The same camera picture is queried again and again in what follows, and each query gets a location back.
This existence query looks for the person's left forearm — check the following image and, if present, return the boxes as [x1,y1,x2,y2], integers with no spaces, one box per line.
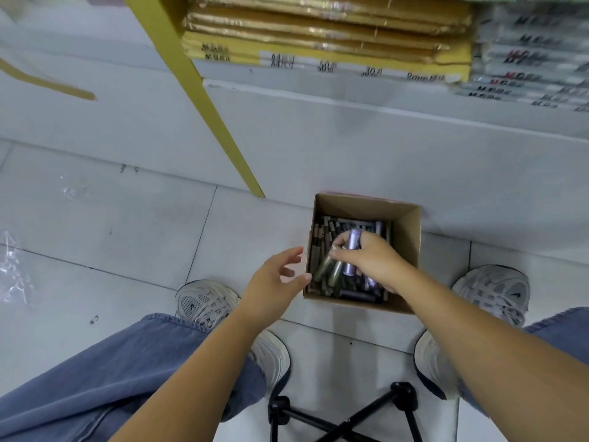
[110,312,277,442]

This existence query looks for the lead refill tubes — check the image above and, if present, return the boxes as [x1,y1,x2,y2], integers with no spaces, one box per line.
[312,220,395,303]

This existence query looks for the beige paper strap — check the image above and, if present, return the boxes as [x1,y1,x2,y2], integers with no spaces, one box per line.
[0,57,98,102]

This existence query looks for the white grey sneaker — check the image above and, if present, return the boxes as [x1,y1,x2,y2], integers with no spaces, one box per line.
[414,264,531,401]
[175,279,291,401]

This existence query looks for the person's right forearm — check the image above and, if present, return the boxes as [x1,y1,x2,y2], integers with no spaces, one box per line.
[393,269,589,442]

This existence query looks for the person's left hand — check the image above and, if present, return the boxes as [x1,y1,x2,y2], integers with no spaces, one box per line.
[239,247,313,328]

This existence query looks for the yellow shelf post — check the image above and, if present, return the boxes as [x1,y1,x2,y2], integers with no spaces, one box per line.
[120,0,266,198]

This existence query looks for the large crumpled clear plastic wrap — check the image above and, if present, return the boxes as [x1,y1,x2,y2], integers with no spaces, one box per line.
[0,232,34,304]

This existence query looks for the small crumpled clear plastic wrap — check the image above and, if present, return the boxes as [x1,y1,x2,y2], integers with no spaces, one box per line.
[62,177,89,200]

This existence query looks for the person's right hand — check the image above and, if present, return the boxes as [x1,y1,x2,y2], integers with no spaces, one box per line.
[329,230,411,294]

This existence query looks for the pencils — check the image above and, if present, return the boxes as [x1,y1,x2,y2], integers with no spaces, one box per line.
[307,215,350,295]

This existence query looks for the stack of gold paper packs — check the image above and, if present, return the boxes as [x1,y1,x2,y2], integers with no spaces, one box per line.
[182,0,475,83]

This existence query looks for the small brown cardboard box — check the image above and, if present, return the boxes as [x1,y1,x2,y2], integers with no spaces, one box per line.
[302,192,423,315]

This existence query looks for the blue jeans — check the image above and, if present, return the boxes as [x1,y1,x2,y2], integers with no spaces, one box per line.
[0,307,589,442]

